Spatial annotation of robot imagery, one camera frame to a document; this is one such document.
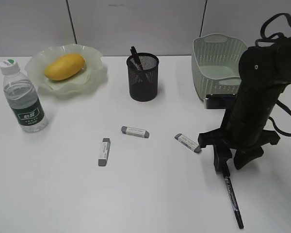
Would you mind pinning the grey white eraser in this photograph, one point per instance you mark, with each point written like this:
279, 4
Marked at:
190, 144
135, 132
104, 152

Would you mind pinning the translucent green wavy plate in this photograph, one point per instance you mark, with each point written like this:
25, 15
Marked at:
87, 80

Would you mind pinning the grey white eraser left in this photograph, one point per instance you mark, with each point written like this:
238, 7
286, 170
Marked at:
104, 152

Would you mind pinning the light green plastic basket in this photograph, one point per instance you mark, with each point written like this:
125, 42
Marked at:
215, 64

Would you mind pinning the clear water bottle green label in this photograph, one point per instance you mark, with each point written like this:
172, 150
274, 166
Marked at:
22, 97

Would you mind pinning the yellow mango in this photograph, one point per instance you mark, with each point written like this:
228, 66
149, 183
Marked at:
65, 67

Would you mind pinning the grey white eraser middle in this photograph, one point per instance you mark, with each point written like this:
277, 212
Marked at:
135, 132

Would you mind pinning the black mesh pen holder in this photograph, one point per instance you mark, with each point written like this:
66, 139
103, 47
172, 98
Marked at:
143, 84

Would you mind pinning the black marker pen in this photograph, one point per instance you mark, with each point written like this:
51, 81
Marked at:
232, 197
139, 65

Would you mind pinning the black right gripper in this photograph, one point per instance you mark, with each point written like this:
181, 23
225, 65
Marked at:
242, 128

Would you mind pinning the grey white eraser right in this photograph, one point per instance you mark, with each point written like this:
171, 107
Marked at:
190, 144

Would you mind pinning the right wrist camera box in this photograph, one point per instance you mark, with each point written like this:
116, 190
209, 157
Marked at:
219, 101

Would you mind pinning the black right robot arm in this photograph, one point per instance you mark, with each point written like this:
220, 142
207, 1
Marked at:
265, 71

